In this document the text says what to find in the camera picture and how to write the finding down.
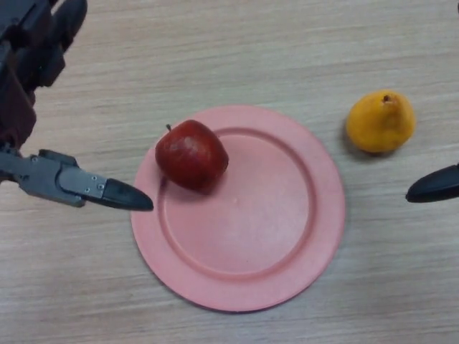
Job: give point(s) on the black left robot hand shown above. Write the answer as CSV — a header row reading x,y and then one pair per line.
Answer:
x,y
46,177

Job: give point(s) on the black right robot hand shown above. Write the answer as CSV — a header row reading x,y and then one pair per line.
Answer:
x,y
437,188

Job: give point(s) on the red apple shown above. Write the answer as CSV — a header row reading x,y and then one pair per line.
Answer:
x,y
191,156

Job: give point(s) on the pink round plate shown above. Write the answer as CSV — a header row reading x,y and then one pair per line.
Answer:
x,y
261,222

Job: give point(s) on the yellow pear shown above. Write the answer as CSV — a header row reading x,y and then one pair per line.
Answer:
x,y
380,122

